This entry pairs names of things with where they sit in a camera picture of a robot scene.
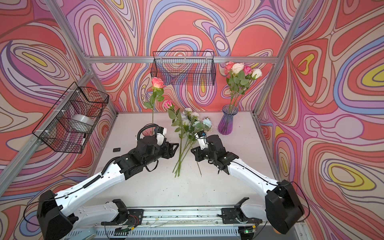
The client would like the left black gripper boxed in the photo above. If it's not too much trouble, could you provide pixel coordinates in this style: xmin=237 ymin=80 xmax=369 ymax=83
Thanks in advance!
xmin=141 ymin=141 xmax=180 ymax=169

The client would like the small dark pink rose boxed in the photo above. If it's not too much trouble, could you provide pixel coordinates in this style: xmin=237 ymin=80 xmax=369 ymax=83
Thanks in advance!
xmin=163 ymin=100 xmax=203 ymax=177

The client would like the red pink rose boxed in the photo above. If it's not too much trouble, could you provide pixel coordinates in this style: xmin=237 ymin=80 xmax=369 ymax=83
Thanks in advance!
xmin=144 ymin=77 xmax=165 ymax=123

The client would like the magenta pink rose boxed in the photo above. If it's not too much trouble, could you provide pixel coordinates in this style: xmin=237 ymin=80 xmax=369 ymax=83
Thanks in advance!
xmin=236 ymin=66 xmax=253 ymax=102

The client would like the cream white rose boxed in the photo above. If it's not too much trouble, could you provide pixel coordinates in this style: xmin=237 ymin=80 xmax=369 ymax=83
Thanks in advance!
xmin=230 ymin=63 xmax=245 ymax=113

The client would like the salmon pink rose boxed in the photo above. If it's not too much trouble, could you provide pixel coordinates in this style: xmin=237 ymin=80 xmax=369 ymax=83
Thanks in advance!
xmin=225 ymin=62 xmax=235 ymax=113

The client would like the white green-tinged rose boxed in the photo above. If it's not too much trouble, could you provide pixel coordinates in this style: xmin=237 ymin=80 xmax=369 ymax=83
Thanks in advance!
xmin=251 ymin=68 xmax=263 ymax=85

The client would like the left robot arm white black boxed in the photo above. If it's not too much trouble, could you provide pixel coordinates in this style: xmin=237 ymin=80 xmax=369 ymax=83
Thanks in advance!
xmin=37 ymin=137 xmax=179 ymax=240

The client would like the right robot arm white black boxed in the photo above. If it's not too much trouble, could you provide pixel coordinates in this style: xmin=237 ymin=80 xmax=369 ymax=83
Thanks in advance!
xmin=191 ymin=131 xmax=305 ymax=234

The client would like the red grey glass vase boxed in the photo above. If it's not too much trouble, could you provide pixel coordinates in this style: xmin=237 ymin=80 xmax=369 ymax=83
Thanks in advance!
xmin=140 ymin=123 xmax=158 ymax=138

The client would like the blue purple glass vase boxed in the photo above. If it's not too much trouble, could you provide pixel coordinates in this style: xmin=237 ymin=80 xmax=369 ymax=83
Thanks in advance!
xmin=218 ymin=105 xmax=239 ymax=135

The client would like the silver tape roll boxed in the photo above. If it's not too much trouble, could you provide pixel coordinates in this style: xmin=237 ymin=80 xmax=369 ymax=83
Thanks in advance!
xmin=72 ymin=114 xmax=94 ymax=125

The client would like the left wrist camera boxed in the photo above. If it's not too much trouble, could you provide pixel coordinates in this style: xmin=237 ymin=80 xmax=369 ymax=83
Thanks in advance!
xmin=154 ymin=126 xmax=167 ymax=146

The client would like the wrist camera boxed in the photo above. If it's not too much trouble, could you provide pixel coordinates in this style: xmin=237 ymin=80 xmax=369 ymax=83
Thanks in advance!
xmin=195 ymin=131 xmax=208 ymax=150
xmin=154 ymin=126 xmax=167 ymax=146

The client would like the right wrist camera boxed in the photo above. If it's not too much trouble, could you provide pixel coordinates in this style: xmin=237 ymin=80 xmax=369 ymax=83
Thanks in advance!
xmin=195 ymin=131 xmax=208 ymax=150

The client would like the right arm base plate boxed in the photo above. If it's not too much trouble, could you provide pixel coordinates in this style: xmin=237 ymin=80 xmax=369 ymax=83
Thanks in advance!
xmin=217 ymin=207 xmax=263 ymax=226

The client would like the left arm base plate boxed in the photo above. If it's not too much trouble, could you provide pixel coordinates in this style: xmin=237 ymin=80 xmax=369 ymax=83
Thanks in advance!
xmin=101 ymin=209 xmax=144 ymax=227

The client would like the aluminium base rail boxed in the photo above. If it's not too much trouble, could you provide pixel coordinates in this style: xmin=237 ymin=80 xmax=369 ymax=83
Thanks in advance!
xmin=65 ymin=204 xmax=312 ymax=240

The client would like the back black wire basket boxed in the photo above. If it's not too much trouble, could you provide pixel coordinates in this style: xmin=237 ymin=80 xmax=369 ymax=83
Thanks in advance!
xmin=151 ymin=50 xmax=216 ymax=86

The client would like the black wire basket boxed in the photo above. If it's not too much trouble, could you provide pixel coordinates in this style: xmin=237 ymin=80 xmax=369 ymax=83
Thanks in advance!
xmin=151 ymin=50 xmax=216 ymax=86
xmin=32 ymin=82 xmax=109 ymax=154

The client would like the left black wire basket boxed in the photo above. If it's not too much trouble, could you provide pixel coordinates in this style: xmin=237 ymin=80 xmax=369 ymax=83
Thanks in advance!
xmin=32 ymin=82 xmax=109 ymax=154

